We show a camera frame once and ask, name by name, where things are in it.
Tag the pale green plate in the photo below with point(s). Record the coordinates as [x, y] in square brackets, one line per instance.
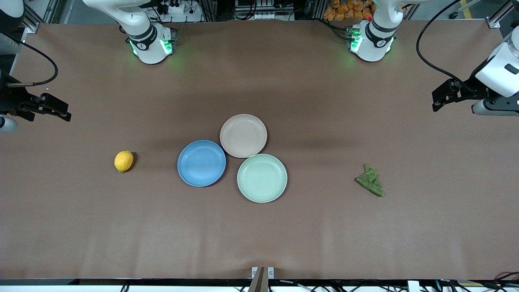
[262, 178]

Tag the blue plate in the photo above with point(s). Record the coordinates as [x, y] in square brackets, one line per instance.
[201, 163]

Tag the bag of orange fruits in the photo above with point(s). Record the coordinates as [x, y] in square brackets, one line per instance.
[344, 10]

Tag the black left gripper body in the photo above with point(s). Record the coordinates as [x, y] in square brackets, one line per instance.
[473, 91]

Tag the aluminium frame profile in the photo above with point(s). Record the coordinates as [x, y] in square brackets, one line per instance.
[31, 27]
[494, 22]

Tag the green lettuce leaf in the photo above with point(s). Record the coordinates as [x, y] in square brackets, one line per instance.
[371, 181]

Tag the grey camera pole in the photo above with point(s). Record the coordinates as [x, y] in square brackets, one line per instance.
[259, 282]

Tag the beige plate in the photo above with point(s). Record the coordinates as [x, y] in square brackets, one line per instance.
[243, 136]

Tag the small metal table bracket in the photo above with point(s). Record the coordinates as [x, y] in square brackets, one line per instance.
[271, 271]

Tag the yellow lemon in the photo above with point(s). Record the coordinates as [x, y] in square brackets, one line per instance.
[123, 161]

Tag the white power strip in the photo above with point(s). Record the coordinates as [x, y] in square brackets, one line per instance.
[184, 17]

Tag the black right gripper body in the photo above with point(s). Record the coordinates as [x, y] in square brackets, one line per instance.
[9, 99]

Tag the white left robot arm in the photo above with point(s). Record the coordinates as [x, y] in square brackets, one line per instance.
[373, 44]

